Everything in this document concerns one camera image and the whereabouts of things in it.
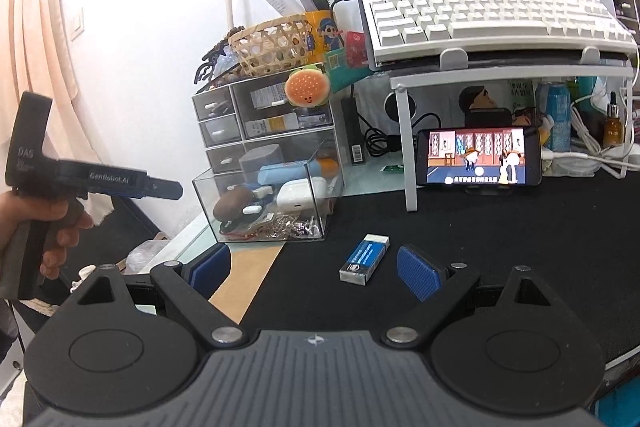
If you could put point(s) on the wooden stick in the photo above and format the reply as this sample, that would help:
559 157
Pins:
229 7

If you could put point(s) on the clear plastic bag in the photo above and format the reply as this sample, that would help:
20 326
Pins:
145 254

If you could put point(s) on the white wall switch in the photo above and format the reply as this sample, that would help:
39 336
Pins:
77 24

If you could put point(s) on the orange small toy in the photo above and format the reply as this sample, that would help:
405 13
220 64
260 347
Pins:
327 165

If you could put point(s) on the small green circuit board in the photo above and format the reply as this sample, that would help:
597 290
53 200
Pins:
392 169

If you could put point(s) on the black desk mat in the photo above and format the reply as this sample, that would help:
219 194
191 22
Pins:
525 232

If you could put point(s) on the light blue case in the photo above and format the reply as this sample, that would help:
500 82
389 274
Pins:
282 173

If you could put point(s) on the amber dropper bottle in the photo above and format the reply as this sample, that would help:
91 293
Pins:
614 127

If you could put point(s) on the grey box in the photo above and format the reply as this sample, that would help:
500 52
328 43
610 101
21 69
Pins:
260 159

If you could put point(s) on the white desk shelf riser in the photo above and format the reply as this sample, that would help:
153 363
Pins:
500 74

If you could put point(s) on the clear acrylic drawer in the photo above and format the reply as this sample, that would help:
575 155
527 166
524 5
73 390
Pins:
300 232

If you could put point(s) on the blue white eraser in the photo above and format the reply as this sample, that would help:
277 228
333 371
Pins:
364 258

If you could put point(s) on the white keyboard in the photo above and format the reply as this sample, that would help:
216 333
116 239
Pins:
490 14

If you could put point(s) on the cream curtain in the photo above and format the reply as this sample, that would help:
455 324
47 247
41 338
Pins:
35 32

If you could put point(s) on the clear acrylic drawer organizer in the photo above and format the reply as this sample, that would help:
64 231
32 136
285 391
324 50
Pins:
280 124

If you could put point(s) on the person's left hand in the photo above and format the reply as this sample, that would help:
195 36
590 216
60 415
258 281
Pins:
12 213

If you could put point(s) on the woven bamboo basket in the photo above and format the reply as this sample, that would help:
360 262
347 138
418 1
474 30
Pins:
272 44

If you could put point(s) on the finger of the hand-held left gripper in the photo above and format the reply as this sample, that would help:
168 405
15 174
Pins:
164 189

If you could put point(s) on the brown kraft paper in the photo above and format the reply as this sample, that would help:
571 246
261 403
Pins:
250 272

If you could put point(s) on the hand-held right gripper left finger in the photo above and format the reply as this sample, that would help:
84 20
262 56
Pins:
209 271

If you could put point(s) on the green card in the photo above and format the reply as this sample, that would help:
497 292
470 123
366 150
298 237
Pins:
342 69

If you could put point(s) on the yellow cartoon cup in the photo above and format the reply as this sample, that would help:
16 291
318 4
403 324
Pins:
327 32

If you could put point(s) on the black smartphone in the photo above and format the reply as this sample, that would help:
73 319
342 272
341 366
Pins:
480 157

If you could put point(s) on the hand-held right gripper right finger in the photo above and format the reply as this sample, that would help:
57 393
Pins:
419 274

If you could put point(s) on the red card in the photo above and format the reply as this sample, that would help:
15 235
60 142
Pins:
356 49

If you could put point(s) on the burger plush toy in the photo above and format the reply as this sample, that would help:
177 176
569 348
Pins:
306 86

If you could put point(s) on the brown round pouch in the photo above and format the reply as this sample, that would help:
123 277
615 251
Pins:
232 203

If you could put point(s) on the white earbuds case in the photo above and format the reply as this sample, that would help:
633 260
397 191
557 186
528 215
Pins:
300 196

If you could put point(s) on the blue drink can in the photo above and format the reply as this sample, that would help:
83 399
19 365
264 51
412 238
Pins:
556 117

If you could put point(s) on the cartoon print poster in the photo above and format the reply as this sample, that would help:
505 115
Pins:
482 99

